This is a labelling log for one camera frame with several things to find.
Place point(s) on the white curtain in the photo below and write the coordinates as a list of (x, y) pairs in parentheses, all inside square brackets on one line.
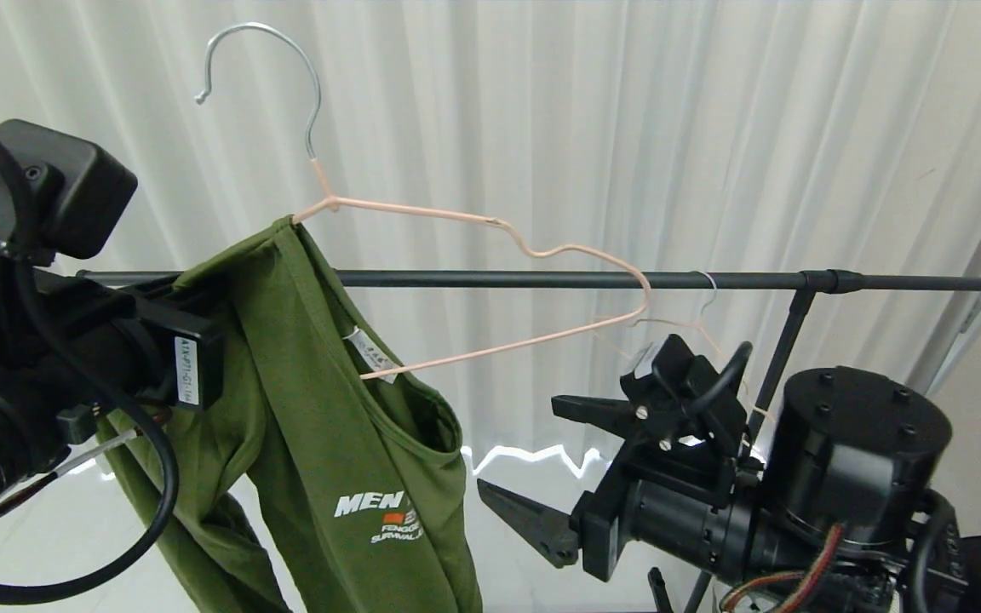
[(542, 128)]

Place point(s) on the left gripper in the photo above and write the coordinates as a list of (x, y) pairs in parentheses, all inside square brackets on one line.
[(184, 358)]

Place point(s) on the green printed shirt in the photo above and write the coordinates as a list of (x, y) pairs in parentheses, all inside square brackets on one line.
[(329, 426)]

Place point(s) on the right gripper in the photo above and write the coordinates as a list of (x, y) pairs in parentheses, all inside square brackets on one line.
[(678, 519)]

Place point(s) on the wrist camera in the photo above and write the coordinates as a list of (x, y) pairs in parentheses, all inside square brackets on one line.
[(678, 383), (73, 187)]

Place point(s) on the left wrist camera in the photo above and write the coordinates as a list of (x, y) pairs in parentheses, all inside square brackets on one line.
[(73, 187)]

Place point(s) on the pink clothes hanger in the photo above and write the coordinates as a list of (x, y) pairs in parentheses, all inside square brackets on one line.
[(318, 94), (710, 285)]

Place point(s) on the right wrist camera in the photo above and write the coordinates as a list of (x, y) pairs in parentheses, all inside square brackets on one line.
[(678, 383)]

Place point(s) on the black clothes rack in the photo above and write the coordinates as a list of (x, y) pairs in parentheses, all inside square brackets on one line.
[(542, 279)]

